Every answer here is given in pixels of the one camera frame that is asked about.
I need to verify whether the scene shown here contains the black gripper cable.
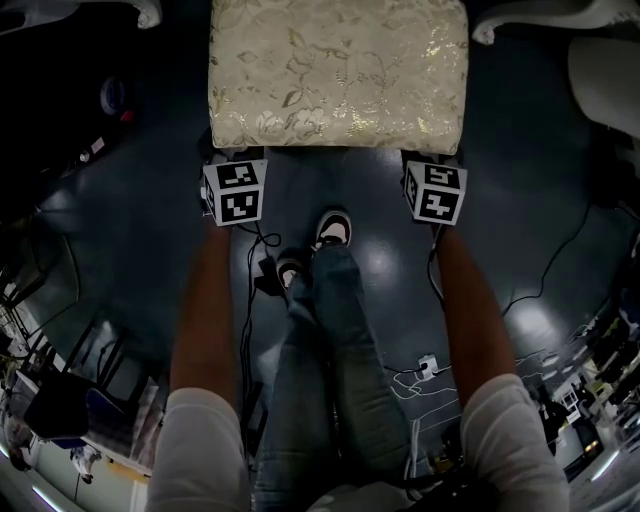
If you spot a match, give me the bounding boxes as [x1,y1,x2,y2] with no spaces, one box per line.
[427,224,447,302]
[234,222,282,451]

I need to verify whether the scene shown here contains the person's blue jeans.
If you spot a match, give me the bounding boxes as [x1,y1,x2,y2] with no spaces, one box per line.
[252,244,419,512]

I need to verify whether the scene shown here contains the person's right forearm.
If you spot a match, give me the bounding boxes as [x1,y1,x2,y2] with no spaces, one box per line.
[432,224,519,406]

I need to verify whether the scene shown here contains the black waist pack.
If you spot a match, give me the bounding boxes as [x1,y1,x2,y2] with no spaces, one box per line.
[404,464,506,512]

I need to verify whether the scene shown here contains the person's shoe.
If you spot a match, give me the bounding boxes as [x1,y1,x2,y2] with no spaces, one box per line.
[313,209,353,251]
[275,254,307,291]

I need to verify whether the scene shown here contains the small black adapter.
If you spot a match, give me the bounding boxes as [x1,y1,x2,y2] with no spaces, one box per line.
[254,257,279,296]

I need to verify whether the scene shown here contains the white ornate vanity table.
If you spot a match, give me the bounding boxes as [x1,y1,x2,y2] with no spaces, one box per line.
[133,0,640,46]

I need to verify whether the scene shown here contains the grey plastic bin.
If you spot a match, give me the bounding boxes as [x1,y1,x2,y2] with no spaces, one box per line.
[0,0,146,176]

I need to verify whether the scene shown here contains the person's white shirt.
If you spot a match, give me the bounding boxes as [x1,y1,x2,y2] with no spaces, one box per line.
[149,372,571,512]

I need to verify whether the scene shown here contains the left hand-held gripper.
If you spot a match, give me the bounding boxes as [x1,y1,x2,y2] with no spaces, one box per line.
[200,158,269,229]

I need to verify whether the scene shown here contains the long black floor cable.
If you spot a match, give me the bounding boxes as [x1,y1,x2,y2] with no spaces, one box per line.
[499,199,596,316]

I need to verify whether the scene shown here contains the dark blue chair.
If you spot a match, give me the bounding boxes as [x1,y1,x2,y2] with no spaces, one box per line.
[24,372,126,451]

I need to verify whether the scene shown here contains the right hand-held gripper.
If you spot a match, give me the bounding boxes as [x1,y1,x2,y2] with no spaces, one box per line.
[401,159,469,227]

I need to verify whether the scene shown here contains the cream brocade stool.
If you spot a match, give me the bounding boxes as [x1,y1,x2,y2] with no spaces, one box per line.
[207,0,471,156]

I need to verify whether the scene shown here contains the person's left forearm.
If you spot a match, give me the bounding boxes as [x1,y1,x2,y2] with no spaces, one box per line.
[169,224,240,401]

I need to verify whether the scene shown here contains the person's left shoe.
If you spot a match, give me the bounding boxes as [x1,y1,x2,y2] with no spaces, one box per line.
[275,254,307,291]

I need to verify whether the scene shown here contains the person's right shoe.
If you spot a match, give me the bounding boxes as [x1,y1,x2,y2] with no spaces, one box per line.
[313,209,353,251]

